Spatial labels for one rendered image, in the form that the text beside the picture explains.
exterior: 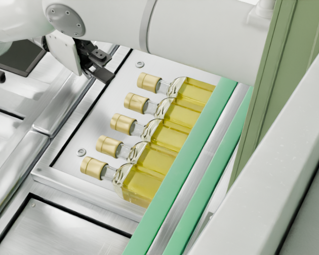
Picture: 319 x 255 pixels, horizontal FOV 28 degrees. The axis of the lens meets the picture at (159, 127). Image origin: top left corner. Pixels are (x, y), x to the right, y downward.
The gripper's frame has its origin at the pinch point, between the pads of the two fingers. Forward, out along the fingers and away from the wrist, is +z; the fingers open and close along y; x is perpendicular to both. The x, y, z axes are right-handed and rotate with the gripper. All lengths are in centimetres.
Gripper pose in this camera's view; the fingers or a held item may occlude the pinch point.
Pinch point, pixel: (103, 67)
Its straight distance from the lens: 136.7
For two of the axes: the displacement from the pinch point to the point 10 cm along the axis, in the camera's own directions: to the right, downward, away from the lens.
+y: -0.6, -6.1, -7.9
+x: 6.6, -6.2, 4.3
